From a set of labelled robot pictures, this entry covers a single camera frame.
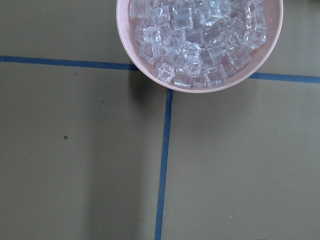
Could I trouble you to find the clear plastic ice cubes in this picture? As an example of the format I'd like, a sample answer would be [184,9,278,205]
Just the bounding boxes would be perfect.
[129,0,268,89]

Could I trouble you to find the pink bowl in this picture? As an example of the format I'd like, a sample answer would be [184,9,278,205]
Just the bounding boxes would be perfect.
[116,0,284,94]

